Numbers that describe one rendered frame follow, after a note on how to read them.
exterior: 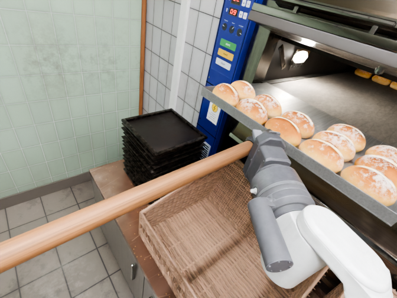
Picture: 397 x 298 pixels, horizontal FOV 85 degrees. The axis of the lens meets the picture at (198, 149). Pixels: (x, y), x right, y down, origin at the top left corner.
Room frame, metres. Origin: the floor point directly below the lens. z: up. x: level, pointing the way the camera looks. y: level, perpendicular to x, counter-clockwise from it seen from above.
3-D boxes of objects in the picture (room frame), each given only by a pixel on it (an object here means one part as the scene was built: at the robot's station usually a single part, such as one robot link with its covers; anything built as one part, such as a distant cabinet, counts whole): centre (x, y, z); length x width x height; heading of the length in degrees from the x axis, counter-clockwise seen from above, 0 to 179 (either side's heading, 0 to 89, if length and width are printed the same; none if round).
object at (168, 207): (0.47, -0.20, 0.72); 0.56 x 0.49 x 0.28; 47
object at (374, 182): (0.36, -0.35, 1.21); 0.10 x 0.07 x 0.05; 50
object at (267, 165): (0.32, -0.14, 1.19); 0.12 x 0.10 x 0.13; 12
